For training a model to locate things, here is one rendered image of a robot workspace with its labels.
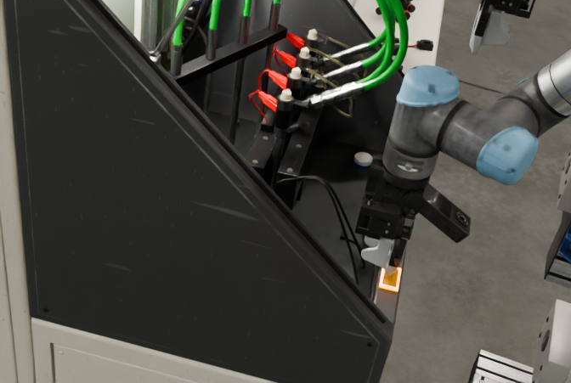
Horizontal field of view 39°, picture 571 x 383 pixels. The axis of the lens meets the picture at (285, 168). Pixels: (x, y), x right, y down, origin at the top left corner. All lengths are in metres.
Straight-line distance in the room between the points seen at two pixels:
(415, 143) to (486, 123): 0.10
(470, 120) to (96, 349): 0.73
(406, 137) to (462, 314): 1.63
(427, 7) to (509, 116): 1.07
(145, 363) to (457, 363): 1.34
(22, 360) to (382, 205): 0.70
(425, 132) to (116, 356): 0.65
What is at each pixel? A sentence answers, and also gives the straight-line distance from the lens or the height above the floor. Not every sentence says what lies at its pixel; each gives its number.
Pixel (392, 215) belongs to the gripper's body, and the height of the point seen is 1.11.
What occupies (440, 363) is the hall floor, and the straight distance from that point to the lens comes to 2.53.
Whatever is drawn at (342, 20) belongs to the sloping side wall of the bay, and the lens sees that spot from 1.67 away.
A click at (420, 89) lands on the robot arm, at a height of 1.32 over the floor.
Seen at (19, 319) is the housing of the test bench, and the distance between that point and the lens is 1.44.
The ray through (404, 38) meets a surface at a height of 1.26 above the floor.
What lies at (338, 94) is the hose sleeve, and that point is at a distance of 1.37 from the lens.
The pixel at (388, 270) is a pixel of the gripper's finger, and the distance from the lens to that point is 1.27.
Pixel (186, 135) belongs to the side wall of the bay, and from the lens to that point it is 1.06.
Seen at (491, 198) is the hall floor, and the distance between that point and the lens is 3.21.
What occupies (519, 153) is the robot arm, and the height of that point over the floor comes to 1.29.
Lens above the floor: 1.84
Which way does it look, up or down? 37 degrees down
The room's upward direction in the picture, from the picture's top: 9 degrees clockwise
